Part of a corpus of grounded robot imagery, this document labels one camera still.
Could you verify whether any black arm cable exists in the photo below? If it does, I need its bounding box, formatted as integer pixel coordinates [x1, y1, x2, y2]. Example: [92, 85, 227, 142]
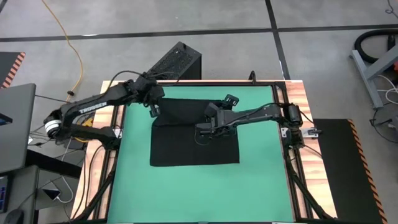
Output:
[193, 129, 208, 146]
[107, 70, 180, 94]

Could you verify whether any black hose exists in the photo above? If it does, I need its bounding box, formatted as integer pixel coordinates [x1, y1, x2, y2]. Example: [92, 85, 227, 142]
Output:
[354, 29, 398, 65]

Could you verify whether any white cable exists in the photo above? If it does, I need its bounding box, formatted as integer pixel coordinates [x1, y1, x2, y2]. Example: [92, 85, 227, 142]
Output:
[46, 175, 75, 205]

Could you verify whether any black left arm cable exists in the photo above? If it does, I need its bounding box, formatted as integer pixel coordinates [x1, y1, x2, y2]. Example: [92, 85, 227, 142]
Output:
[107, 70, 180, 94]

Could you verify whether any black hazard-striped floor mat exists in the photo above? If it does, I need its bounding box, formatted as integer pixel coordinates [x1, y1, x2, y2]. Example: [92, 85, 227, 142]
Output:
[317, 118, 388, 224]
[0, 51, 27, 90]

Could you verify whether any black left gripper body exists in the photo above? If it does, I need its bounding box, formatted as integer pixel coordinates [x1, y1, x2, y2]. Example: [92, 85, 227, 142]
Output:
[136, 74, 165, 119]

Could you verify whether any black towel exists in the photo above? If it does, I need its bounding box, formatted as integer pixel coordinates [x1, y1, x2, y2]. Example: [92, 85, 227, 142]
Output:
[149, 98, 241, 167]

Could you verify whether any green table mat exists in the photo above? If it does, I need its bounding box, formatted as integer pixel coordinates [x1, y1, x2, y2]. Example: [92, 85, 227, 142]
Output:
[106, 83, 295, 223]

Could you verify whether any grey metal stand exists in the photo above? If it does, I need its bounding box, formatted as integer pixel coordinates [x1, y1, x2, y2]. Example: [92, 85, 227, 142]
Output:
[349, 43, 398, 109]

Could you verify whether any black computer mouse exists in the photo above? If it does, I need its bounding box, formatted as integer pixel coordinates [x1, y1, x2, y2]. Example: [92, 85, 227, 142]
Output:
[2, 208, 25, 224]

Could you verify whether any yellow floor cable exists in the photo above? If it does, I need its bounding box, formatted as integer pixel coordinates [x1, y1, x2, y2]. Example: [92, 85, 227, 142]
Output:
[41, 0, 84, 102]

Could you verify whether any grey desk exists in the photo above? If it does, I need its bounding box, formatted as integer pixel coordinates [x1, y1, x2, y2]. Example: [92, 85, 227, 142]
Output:
[0, 164, 40, 224]

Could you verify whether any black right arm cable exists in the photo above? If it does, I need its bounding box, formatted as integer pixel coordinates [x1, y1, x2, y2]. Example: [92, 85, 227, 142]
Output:
[193, 129, 208, 146]

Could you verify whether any black computer tower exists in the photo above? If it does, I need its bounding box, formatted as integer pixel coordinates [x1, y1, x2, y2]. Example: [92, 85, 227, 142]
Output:
[139, 41, 202, 81]

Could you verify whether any black phone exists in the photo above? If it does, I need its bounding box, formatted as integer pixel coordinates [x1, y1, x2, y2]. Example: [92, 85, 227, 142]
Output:
[42, 187, 62, 202]

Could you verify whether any small black blue gadget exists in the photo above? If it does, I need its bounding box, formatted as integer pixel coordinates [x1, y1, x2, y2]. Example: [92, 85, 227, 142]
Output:
[0, 112, 14, 126]

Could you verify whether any thin black floor cable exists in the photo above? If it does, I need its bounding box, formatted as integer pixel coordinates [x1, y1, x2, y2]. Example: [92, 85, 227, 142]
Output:
[34, 90, 76, 103]

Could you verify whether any grey laptop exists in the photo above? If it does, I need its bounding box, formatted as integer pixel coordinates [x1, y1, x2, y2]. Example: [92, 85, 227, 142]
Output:
[0, 83, 37, 175]

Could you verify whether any blue panel device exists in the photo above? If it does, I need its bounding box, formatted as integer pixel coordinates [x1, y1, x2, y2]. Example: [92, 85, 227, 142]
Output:
[0, 175, 10, 214]

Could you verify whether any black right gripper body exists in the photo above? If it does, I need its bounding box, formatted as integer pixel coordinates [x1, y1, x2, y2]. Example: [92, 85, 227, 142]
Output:
[203, 94, 240, 138]

